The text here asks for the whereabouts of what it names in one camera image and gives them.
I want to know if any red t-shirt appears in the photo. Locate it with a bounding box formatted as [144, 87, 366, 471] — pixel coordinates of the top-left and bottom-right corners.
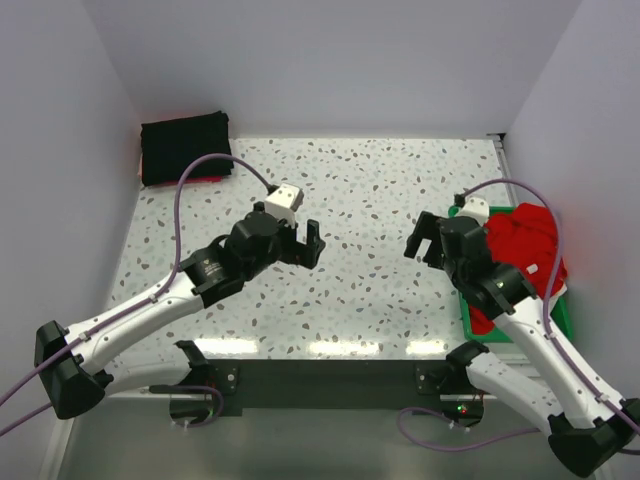
[466, 203, 573, 342]

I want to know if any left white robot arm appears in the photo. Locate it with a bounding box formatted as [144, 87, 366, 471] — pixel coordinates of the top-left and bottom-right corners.
[34, 202, 326, 420]

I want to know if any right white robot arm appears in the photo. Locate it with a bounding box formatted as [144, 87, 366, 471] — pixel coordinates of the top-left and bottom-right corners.
[404, 212, 639, 478]

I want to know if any white t-shirt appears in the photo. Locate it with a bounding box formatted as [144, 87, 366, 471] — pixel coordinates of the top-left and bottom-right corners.
[524, 263, 567, 303]

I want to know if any green plastic bin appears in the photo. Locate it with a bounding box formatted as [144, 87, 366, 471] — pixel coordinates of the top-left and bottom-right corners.
[447, 204, 574, 344]

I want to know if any folded black t-shirt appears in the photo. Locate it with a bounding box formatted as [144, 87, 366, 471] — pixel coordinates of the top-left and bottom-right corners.
[140, 111, 231, 187]

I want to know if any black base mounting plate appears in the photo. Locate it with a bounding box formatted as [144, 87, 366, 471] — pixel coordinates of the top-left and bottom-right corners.
[168, 357, 486, 429]

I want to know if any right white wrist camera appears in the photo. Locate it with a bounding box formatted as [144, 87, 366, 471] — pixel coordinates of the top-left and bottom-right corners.
[455, 196, 490, 226]

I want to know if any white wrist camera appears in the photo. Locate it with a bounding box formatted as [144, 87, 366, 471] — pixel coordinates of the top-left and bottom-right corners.
[264, 183, 304, 227]
[455, 196, 490, 226]

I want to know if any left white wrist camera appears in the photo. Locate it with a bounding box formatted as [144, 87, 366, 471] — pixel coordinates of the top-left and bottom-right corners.
[264, 183, 304, 227]

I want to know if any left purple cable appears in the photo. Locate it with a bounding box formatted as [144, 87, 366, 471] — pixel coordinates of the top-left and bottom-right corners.
[0, 155, 275, 436]

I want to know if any purple cable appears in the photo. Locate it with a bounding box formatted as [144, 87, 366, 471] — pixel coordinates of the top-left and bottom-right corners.
[398, 179, 640, 454]
[0, 155, 275, 436]

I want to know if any aluminium frame rail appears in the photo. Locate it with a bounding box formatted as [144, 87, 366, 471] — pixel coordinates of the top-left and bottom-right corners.
[106, 347, 537, 396]

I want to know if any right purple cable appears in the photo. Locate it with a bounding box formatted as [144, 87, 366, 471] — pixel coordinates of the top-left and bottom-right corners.
[398, 179, 640, 454]

